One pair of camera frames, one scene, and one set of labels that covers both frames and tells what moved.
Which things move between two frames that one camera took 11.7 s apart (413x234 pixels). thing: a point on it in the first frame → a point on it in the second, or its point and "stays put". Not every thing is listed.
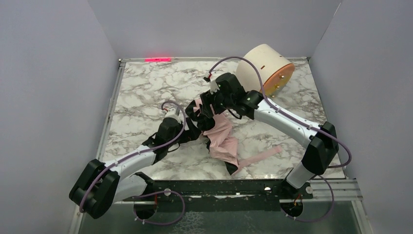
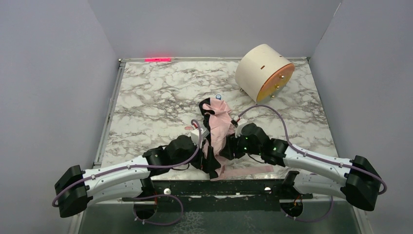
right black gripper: x=208 y=101 → x=229 y=149
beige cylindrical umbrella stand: x=276 y=71 stays put
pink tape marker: x=158 y=59 stays put
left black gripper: x=192 y=129 → x=209 y=162
